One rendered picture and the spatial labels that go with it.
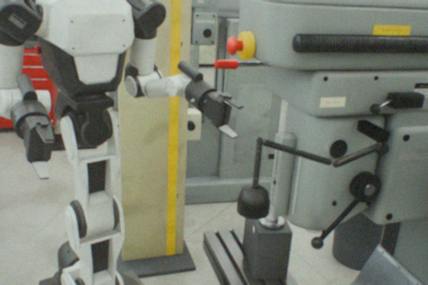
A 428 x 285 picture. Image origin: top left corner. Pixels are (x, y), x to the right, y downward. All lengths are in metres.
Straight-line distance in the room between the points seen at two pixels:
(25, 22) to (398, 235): 1.30
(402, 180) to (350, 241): 2.18
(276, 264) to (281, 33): 0.94
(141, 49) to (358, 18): 0.91
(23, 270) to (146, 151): 1.15
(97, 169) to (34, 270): 1.75
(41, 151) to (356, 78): 0.75
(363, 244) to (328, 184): 2.25
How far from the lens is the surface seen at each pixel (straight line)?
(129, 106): 2.77
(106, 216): 1.71
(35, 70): 5.51
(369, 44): 0.93
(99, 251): 1.82
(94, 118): 1.55
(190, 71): 1.47
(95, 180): 1.68
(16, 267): 3.38
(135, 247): 3.20
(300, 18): 0.89
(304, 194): 1.09
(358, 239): 3.29
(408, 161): 1.15
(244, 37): 0.97
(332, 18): 0.92
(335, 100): 0.98
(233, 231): 1.90
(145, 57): 1.67
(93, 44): 1.45
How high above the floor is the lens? 1.91
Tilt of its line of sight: 21 degrees down
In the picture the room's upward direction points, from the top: 3 degrees clockwise
